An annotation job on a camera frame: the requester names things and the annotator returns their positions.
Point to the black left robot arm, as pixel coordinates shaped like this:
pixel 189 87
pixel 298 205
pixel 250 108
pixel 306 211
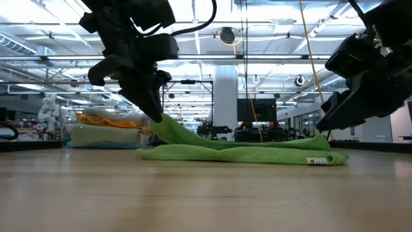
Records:
pixel 96 9

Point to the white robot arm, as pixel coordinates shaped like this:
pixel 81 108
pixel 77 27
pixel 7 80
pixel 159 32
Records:
pixel 48 111

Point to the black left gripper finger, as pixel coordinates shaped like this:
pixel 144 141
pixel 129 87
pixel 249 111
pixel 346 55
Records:
pixel 159 80
pixel 138 90

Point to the orange microfiber towel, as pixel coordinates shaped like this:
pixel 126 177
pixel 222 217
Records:
pixel 106 123

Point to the blue microfiber towel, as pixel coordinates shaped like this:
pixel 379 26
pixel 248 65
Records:
pixel 106 146

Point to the black metal rack frame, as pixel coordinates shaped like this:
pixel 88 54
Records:
pixel 188 82

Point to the bright green microfiber towel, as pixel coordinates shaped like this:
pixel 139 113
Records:
pixel 241 154

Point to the clear plastic tray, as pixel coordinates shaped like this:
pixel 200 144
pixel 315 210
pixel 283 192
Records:
pixel 66 125

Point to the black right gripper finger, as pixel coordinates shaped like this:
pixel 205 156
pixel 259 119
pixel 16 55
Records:
pixel 334 100
pixel 354 111

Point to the pale green microfiber towel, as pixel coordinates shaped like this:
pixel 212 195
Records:
pixel 106 140
pixel 106 130

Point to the white round pillar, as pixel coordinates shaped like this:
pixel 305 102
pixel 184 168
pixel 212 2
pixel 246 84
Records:
pixel 225 93

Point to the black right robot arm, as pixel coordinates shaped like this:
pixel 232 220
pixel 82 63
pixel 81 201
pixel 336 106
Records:
pixel 392 16

